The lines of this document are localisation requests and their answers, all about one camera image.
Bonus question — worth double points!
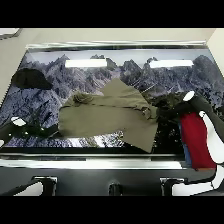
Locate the blue garment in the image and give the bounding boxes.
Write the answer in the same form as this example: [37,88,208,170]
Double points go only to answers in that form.
[177,120,194,168]

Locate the black garment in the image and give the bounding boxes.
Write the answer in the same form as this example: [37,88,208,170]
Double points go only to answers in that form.
[11,68,53,91]

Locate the silver frame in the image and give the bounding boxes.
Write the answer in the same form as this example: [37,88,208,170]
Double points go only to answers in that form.
[0,40,224,197]

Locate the olive green shirt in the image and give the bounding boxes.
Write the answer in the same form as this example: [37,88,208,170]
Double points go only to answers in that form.
[57,77,159,154]

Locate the red garment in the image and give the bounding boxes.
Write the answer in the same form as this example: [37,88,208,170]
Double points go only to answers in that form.
[179,111,217,171]

